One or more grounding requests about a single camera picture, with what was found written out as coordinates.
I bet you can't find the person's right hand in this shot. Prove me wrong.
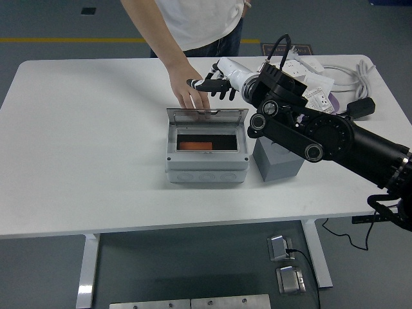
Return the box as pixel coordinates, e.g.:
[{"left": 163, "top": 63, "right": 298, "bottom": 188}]
[{"left": 169, "top": 66, "right": 212, "bottom": 113}]

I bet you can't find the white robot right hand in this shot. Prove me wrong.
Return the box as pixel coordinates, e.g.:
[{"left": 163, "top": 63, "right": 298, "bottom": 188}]
[{"left": 186, "top": 57, "right": 260, "bottom": 101}]

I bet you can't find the transparent hinged box lid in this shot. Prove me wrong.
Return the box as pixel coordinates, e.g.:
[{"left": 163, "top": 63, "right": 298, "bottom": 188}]
[{"left": 166, "top": 108, "right": 250, "bottom": 127}]

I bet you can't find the orange cylindrical battery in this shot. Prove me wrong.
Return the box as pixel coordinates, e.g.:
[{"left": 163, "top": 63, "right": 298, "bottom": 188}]
[{"left": 179, "top": 141, "right": 213, "bottom": 151}]

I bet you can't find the small white flat box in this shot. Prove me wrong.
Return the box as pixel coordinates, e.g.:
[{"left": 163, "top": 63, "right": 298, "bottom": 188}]
[{"left": 301, "top": 57, "right": 325, "bottom": 75}]

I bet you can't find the metal floor socket box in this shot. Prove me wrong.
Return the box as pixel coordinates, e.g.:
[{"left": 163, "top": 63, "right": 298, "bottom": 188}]
[
  {"left": 276, "top": 266, "right": 306, "bottom": 295},
  {"left": 267, "top": 236, "right": 296, "bottom": 262}
]

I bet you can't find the dark floor sign mat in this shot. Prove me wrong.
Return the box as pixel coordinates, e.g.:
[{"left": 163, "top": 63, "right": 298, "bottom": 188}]
[{"left": 261, "top": 44, "right": 312, "bottom": 57}]

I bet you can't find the person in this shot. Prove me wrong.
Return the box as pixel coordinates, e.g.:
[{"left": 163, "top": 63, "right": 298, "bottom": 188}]
[{"left": 149, "top": 0, "right": 252, "bottom": 59}]

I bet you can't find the plain white square packet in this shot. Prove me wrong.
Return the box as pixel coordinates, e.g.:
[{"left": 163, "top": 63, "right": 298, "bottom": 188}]
[{"left": 304, "top": 73, "right": 335, "bottom": 94}]

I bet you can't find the grey foam holder block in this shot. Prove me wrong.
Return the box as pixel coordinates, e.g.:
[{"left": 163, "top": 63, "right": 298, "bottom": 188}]
[{"left": 252, "top": 136, "right": 305, "bottom": 183}]

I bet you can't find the black power adapter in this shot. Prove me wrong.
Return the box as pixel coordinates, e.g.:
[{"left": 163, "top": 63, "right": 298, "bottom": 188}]
[{"left": 346, "top": 97, "right": 377, "bottom": 120}]

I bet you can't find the black under-table bar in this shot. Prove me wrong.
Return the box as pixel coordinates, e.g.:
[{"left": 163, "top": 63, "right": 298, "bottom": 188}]
[{"left": 351, "top": 214, "right": 387, "bottom": 225}]

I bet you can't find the white table leg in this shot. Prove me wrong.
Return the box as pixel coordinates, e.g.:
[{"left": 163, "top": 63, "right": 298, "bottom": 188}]
[
  {"left": 76, "top": 234, "right": 102, "bottom": 309},
  {"left": 302, "top": 220, "right": 333, "bottom": 289}
]

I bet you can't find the metal floor plate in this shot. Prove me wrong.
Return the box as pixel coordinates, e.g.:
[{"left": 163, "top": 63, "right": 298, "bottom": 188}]
[
  {"left": 109, "top": 299, "right": 191, "bottom": 309},
  {"left": 191, "top": 294, "right": 272, "bottom": 309}
]

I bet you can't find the grey plastic enclosure box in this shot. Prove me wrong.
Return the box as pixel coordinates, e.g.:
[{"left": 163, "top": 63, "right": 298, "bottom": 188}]
[{"left": 165, "top": 124, "right": 250, "bottom": 183}]

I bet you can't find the packaged white wall socket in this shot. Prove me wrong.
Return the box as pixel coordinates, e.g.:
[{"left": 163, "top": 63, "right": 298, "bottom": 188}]
[{"left": 304, "top": 88, "right": 334, "bottom": 113}]

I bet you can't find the white power strip cord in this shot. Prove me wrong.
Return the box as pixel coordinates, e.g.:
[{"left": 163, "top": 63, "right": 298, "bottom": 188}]
[{"left": 291, "top": 48, "right": 377, "bottom": 99}]

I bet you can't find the thin black adapter cable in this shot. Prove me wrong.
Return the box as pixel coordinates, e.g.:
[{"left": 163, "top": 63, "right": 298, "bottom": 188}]
[{"left": 321, "top": 109, "right": 377, "bottom": 251}]

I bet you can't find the black floor socket cable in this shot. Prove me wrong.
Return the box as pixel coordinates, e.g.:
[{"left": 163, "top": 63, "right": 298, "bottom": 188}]
[{"left": 285, "top": 248, "right": 322, "bottom": 309}]

